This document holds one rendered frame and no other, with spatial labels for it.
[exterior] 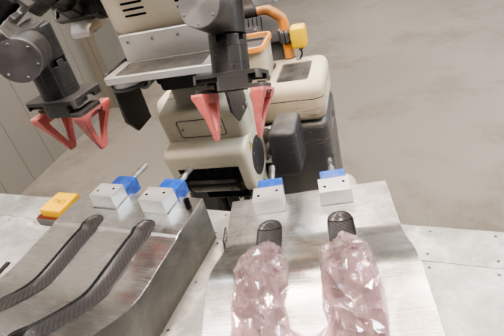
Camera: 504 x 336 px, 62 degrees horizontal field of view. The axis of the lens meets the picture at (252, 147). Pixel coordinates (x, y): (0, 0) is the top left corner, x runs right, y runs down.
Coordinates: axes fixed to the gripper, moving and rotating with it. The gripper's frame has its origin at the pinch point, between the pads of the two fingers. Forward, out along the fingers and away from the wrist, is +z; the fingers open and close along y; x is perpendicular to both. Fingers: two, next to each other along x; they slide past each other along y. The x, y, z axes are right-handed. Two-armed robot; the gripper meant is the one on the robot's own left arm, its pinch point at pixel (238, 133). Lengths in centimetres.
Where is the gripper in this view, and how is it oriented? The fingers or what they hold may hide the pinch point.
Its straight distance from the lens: 63.9
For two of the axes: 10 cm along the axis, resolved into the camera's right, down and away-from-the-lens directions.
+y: 9.5, -0.8, -2.9
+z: 1.1, 9.9, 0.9
